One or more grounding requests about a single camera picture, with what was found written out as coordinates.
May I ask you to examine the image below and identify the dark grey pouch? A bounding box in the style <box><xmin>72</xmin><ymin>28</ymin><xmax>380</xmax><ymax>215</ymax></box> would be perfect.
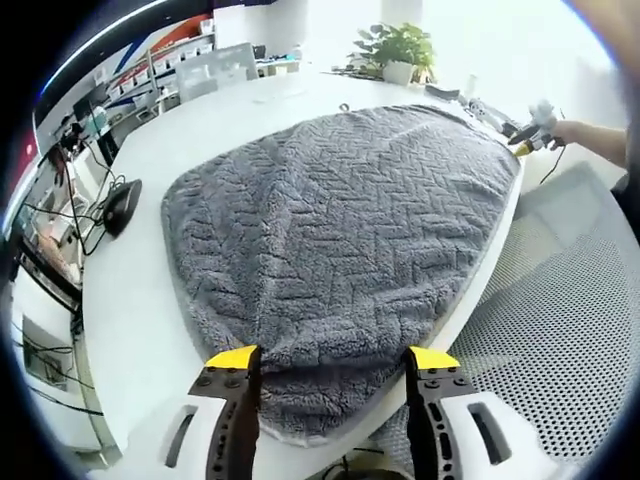
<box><xmin>424</xmin><ymin>84</ymin><xmax>461</xmax><ymax>102</ymax></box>

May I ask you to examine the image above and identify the white mesh office chair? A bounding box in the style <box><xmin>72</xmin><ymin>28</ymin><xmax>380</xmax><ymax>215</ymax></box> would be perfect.
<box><xmin>368</xmin><ymin>162</ymin><xmax>640</xmax><ymax>467</ymax></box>

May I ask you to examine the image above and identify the row of white storage boxes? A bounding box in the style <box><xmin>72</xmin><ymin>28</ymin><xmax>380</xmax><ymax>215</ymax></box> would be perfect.
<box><xmin>94</xmin><ymin>19</ymin><xmax>217</xmax><ymax>112</ymax></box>

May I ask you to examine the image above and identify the black computer mouse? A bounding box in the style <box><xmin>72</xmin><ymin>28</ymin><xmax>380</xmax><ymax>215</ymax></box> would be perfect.
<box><xmin>101</xmin><ymin>179</ymin><xmax>144</xmax><ymax>239</ymax></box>

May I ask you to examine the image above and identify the person's dark clothing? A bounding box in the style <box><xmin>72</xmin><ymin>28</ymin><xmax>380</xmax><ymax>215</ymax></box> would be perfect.
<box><xmin>607</xmin><ymin>168</ymin><xmax>640</xmax><ymax>214</ymax></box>

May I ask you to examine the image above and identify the person's right hand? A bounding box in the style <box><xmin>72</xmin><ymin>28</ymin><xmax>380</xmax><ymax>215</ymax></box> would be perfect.
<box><xmin>546</xmin><ymin>122</ymin><xmax>572</xmax><ymax>151</ymax></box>

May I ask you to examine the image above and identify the potted green plant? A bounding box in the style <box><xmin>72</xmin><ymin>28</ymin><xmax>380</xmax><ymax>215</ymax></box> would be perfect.
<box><xmin>349</xmin><ymin>22</ymin><xmax>438</xmax><ymax>87</ymax></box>

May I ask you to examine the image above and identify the black laptop cable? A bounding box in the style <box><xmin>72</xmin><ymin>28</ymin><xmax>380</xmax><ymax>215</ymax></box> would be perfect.
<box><xmin>45</xmin><ymin>138</ymin><xmax>127</xmax><ymax>257</ymax></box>

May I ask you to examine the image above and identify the dark grey textured towel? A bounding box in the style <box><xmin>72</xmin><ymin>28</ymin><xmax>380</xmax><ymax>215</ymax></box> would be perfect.
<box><xmin>160</xmin><ymin>102</ymin><xmax>519</xmax><ymax>447</ymax></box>

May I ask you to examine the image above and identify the small white device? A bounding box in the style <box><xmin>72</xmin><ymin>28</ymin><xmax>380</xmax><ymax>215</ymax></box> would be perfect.
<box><xmin>466</xmin><ymin>96</ymin><xmax>504</xmax><ymax>127</ymax></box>

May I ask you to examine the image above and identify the grey desk partition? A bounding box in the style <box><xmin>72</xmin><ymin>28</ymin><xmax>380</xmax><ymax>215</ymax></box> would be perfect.
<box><xmin>174</xmin><ymin>42</ymin><xmax>260</xmax><ymax>104</ymax></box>

